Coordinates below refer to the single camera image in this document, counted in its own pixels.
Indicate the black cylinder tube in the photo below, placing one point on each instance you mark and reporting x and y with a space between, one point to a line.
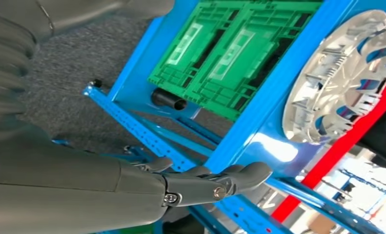
167 98

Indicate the red barrier belt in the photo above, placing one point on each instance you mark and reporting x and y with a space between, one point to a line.
328 158

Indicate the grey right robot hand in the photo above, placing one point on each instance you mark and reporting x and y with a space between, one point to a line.
66 193

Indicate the green plastic crate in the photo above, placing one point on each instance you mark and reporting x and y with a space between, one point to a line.
186 42
244 61

